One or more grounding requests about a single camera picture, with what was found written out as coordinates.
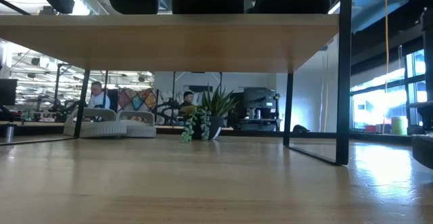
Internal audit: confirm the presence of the silver metal cylinder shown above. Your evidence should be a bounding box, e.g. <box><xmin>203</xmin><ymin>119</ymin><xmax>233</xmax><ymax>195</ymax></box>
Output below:
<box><xmin>4</xmin><ymin>122</ymin><xmax>16</xmax><ymax>144</ymax></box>

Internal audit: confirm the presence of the wooden shelf with black legs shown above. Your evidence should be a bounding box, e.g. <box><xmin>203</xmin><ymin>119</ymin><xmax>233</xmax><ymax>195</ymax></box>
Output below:
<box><xmin>0</xmin><ymin>0</ymin><xmax>353</xmax><ymax>166</ymax></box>

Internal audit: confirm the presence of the yellow hanging cord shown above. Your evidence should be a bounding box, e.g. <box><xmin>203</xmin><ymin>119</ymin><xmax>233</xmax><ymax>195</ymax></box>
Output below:
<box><xmin>383</xmin><ymin>0</ymin><xmax>390</xmax><ymax>130</ymax></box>

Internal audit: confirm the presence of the black machine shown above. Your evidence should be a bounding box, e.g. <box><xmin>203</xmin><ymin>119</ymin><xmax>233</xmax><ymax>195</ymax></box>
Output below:
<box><xmin>238</xmin><ymin>87</ymin><xmax>282</xmax><ymax>132</ymax></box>

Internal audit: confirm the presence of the grey rubber slide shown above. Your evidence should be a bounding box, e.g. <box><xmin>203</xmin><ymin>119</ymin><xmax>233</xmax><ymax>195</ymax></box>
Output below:
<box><xmin>116</xmin><ymin>110</ymin><xmax>158</xmax><ymax>139</ymax></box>
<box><xmin>63</xmin><ymin>107</ymin><xmax>128</xmax><ymax>139</ymax></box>

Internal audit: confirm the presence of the colourful patchwork panel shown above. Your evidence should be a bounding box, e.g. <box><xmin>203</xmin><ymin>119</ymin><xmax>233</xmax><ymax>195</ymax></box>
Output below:
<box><xmin>116</xmin><ymin>87</ymin><xmax>158</xmax><ymax>113</ymax></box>

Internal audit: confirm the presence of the yellow-green roll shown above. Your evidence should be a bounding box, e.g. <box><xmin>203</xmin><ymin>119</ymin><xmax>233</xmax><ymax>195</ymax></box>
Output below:
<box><xmin>390</xmin><ymin>115</ymin><xmax>409</xmax><ymax>137</ymax></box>

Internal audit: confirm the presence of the potted succulent plant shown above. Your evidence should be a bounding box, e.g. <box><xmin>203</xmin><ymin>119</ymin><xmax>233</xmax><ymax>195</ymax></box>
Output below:
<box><xmin>178</xmin><ymin>84</ymin><xmax>238</xmax><ymax>144</ymax></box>

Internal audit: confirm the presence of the person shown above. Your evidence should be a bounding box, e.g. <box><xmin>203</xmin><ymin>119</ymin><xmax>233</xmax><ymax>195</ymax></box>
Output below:
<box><xmin>87</xmin><ymin>81</ymin><xmax>112</xmax><ymax>110</ymax></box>
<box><xmin>178</xmin><ymin>91</ymin><xmax>196</xmax><ymax>114</ymax></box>

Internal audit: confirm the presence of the black flat screen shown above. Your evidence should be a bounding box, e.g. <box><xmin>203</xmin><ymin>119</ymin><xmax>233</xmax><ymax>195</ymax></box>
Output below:
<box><xmin>0</xmin><ymin>78</ymin><xmax>18</xmax><ymax>106</ymax></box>

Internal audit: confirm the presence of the black bicycle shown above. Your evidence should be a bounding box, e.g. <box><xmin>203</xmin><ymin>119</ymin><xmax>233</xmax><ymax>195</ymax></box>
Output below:
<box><xmin>154</xmin><ymin>98</ymin><xmax>182</xmax><ymax>127</ymax></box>

